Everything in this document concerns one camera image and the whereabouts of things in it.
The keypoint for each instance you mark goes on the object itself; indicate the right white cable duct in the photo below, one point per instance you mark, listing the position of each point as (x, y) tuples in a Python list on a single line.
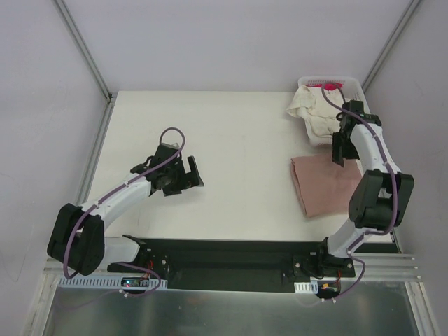
[(311, 287)]

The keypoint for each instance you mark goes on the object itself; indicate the right aluminium frame post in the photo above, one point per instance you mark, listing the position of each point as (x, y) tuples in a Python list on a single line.
[(394, 37)]

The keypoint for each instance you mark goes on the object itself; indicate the left white cable duct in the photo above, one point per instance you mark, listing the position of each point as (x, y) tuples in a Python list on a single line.
[(128, 283)]

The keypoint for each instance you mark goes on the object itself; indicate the pink printed t shirt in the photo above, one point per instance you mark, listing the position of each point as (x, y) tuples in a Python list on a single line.
[(323, 187)]

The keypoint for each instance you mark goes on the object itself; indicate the white cable duct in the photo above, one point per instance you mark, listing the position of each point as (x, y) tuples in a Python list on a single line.
[(128, 283), (311, 287)]

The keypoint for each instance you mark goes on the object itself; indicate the magenta t shirt in basket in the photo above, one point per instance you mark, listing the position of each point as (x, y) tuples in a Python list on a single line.
[(327, 85)]

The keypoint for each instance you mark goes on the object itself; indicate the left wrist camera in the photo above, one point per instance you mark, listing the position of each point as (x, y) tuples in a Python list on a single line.
[(163, 152)]

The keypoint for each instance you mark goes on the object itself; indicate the white plastic laundry basket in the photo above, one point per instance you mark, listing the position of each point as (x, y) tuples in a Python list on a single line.
[(351, 90)]

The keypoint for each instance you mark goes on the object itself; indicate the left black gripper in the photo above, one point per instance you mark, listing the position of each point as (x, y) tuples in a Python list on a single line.
[(187, 176)]

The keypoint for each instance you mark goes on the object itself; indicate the aluminium front rail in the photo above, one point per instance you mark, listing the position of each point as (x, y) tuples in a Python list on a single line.
[(387, 267)]

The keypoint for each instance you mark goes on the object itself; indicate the aluminium frame post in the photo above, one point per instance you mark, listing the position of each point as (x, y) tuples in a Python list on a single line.
[(394, 37), (82, 47)]

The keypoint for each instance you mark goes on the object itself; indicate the left aluminium frame post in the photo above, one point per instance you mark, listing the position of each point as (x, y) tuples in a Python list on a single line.
[(82, 47)]

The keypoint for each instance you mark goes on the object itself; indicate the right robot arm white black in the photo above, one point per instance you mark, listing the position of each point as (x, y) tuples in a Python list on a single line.
[(380, 199)]

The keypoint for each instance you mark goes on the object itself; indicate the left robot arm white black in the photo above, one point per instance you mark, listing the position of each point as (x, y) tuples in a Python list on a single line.
[(78, 236)]

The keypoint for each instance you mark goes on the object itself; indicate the cream crumpled t shirt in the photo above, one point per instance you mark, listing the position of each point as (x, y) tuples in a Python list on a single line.
[(320, 117)]

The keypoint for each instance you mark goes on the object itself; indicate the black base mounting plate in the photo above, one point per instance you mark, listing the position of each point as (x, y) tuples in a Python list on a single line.
[(249, 266)]

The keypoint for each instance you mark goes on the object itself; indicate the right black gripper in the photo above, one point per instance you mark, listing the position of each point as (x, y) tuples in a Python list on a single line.
[(340, 145)]

